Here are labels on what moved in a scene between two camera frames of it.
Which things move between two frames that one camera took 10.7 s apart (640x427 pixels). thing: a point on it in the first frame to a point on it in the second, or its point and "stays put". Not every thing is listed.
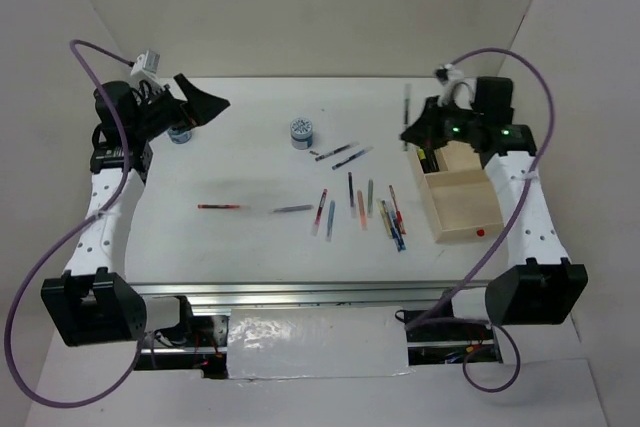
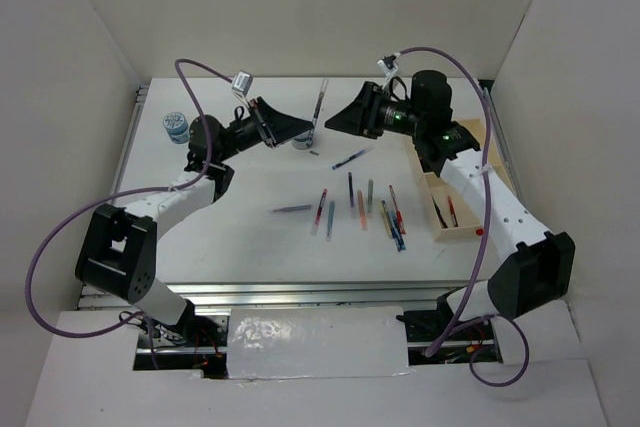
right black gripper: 425,131 to 362,115
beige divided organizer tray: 460,197 stays put
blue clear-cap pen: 352,157 stays put
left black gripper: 201,107 to 279,127
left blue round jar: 179,135 stays put
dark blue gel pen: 394,236 stays put
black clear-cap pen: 335,151 to 320,102
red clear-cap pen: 218,206 to 452,212
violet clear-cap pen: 351,192 stays put
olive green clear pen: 370,198 stays put
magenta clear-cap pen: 321,205 stays put
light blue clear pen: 331,221 stays put
